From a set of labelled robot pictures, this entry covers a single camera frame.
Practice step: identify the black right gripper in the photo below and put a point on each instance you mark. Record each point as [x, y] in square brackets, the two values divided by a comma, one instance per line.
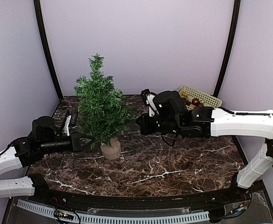
[145, 129]

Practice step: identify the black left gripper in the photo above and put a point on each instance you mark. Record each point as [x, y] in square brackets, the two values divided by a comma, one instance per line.
[76, 143]

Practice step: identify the small green christmas tree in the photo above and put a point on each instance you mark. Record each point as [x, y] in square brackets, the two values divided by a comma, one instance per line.
[103, 109]

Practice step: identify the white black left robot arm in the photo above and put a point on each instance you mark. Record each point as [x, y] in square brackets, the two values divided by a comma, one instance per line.
[45, 138]

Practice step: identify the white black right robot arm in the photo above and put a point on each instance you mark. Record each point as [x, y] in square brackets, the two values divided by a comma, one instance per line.
[168, 115]

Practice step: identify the gold gift box ornament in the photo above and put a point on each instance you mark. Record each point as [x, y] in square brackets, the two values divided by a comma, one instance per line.
[184, 95]

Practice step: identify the brown bauble upper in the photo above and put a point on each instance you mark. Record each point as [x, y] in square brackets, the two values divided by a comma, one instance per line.
[195, 101]

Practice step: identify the brown bauble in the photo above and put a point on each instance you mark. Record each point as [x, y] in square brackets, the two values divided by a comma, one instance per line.
[195, 101]
[200, 105]

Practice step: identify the brown bauble lower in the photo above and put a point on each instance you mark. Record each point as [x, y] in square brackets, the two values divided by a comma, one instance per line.
[200, 105]

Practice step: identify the beige plastic basket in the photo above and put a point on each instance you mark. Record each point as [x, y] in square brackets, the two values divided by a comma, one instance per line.
[206, 99]

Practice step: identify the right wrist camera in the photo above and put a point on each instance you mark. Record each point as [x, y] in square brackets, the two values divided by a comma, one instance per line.
[147, 97]

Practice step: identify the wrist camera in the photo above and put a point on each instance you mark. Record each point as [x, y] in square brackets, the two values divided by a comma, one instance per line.
[69, 121]
[147, 97]

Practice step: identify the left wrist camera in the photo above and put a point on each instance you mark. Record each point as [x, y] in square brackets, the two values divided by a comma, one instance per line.
[69, 121]

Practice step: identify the grey slotted cable duct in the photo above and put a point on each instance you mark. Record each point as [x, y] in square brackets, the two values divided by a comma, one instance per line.
[105, 216]

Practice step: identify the black front rail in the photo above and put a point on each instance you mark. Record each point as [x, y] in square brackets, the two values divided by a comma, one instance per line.
[206, 201]

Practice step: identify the right black frame post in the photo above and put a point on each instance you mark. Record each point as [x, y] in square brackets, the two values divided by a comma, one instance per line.
[228, 49]

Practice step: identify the black frame post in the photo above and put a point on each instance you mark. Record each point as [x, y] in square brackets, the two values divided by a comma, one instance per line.
[228, 49]
[46, 50]

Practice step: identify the left black frame post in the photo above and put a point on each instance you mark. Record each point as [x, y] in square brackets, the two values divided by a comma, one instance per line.
[46, 50]

